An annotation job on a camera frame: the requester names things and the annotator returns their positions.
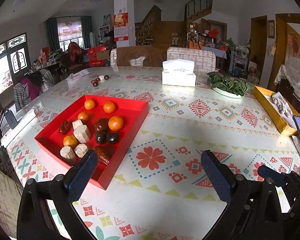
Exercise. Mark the white plate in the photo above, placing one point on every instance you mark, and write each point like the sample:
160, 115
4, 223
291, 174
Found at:
225, 93

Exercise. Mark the patterned tablecloth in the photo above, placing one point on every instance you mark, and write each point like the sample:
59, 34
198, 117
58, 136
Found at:
160, 191

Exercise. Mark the red gift box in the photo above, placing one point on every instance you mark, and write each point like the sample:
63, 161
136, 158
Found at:
98, 56

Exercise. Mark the large red date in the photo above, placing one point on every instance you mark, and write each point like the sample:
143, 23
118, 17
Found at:
101, 125

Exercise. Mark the small orange tangerine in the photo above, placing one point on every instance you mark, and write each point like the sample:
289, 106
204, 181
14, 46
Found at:
89, 104

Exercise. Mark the red shallow tray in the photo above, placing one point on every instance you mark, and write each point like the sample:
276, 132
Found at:
133, 113

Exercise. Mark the brown covered chair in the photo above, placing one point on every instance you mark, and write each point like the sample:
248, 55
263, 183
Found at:
141, 56

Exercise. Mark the dark plum fruit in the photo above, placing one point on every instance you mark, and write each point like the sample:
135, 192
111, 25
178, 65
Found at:
112, 137
101, 137

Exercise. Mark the chair with plaid clothes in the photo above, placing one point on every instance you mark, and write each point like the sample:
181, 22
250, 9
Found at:
31, 86

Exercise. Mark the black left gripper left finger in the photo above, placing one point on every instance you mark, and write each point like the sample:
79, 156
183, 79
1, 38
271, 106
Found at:
35, 220

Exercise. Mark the dark red jujube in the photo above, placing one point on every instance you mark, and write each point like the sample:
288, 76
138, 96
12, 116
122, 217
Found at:
64, 127

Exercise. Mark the gold box lid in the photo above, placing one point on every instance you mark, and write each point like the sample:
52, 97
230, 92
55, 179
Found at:
264, 97

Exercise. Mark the yam piece dark skin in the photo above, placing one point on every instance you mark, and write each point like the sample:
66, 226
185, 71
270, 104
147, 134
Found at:
68, 155

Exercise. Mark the white cloth with items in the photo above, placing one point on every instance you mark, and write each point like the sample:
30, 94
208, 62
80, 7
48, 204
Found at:
282, 105

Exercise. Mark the small toy pieces cluster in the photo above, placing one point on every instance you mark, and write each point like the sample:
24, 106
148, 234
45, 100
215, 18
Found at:
95, 82

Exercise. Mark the wall calendar red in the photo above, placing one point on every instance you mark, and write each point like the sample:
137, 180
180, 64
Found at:
120, 27

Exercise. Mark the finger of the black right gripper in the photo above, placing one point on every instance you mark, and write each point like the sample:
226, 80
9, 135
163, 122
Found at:
279, 179

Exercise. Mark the green spinach leaves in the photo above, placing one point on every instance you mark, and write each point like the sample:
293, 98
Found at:
223, 82

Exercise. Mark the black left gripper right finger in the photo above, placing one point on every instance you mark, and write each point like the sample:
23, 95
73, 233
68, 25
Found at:
246, 202

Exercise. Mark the small yellow-orange kumquat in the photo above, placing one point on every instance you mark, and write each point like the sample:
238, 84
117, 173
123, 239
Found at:
71, 141

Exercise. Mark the white tissue box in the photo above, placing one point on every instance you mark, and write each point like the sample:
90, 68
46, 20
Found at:
178, 72

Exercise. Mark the white brick-pattern chair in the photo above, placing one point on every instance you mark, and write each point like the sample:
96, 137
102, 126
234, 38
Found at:
204, 61

